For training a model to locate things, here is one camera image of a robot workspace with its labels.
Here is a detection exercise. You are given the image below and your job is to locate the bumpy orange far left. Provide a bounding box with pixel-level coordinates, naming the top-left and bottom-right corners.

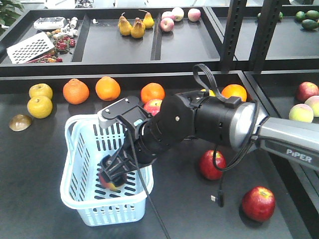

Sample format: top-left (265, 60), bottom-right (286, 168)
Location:
top-left (63, 78), bottom-right (90, 105)

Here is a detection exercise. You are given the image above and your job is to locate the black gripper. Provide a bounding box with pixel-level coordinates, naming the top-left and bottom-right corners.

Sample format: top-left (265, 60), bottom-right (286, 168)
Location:
top-left (99, 147), bottom-right (142, 182)

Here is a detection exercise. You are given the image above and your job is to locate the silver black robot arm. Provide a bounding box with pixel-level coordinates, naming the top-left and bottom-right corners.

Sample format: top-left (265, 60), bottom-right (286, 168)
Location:
top-left (98, 64), bottom-right (319, 186)

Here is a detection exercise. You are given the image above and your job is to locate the white perforated tray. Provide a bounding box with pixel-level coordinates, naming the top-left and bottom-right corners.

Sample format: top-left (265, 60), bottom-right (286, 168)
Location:
top-left (6, 32), bottom-right (54, 64)

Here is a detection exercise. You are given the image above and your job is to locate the light blue plastic basket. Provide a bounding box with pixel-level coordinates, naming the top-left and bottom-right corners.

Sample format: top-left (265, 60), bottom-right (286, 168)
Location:
top-left (60, 115), bottom-right (154, 227)

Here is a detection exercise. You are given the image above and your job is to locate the dark red apple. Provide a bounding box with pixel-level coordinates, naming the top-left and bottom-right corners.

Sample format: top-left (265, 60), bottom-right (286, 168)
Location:
top-left (198, 150), bottom-right (226, 180)
top-left (98, 172), bottom-right (127, 190)

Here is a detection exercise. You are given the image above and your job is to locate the yellow pear upper left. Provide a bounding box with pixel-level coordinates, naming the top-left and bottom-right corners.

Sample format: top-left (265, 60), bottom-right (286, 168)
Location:
top-left (28, 83), bottom-right (53, 99)

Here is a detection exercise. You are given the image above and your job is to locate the red yellow apple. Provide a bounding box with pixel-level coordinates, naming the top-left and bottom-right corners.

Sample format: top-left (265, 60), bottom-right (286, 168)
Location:
top-left (144, 99), bottom-right (162, 116)

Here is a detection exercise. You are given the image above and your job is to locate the brown half shell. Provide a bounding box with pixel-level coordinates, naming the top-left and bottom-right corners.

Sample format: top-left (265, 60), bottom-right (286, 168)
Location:
top-left (8, 114), bottom-right (33, 131)

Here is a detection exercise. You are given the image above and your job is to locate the black wooden produce display stand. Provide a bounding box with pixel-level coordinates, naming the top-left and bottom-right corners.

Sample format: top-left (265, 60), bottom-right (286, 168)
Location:
top-left (0, 7), bottom-right (319, 239)

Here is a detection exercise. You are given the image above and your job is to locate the yellow pear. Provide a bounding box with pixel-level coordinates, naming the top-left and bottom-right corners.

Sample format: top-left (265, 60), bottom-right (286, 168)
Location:
top-left (27, 96), bottom-right (53, 119)
top-left (28, 83), bottom-right (53, 99)

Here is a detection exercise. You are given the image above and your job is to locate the yellow pear lower left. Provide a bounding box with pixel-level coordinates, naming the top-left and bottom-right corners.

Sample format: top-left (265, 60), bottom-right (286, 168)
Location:
top-left (27, 96), bottom-right (53, 119)

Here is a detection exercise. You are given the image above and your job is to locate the orange fruit large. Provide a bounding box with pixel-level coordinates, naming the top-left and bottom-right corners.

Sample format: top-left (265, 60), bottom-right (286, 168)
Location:
top-left (221, 84), bottom-right (247, 102)

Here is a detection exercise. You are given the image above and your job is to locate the pale peach left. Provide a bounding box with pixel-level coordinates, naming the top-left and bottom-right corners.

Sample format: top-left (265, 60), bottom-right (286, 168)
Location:
top-left (289, 104), bottom-right (314, 122)

